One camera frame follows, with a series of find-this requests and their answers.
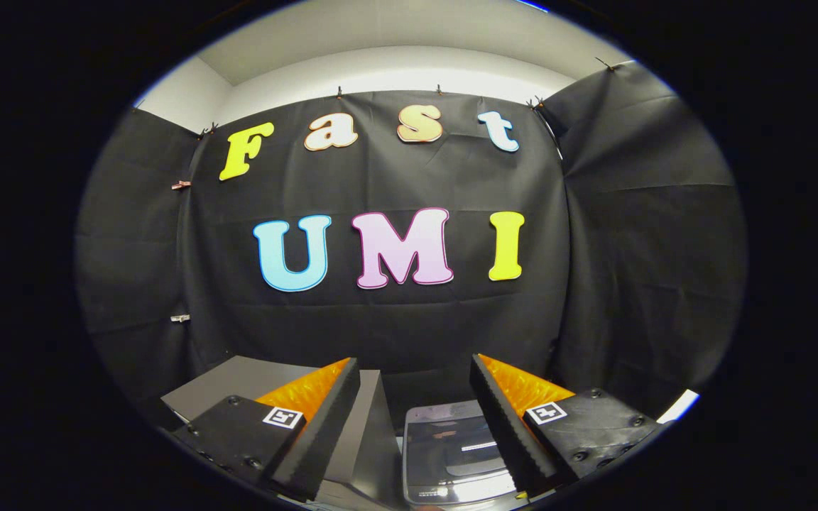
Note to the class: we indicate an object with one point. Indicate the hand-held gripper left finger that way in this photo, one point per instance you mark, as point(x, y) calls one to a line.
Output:
point(327, 426)

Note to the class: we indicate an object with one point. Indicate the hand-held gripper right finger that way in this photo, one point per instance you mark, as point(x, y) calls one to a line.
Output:
point(501, 426)

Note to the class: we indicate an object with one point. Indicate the grey washing machine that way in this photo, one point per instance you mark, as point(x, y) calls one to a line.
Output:
point(416, 497)

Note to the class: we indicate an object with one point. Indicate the grey box cabinet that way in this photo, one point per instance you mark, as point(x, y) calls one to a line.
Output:
point(370, 440)

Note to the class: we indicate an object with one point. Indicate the black backdrop cloth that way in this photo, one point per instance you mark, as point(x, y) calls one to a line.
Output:
point(380, 326)

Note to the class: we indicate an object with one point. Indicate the silver clip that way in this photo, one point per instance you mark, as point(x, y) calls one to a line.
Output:
point(180, 318)

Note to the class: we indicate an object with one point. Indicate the pink clip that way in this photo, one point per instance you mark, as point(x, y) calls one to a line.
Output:
point(181, 185)

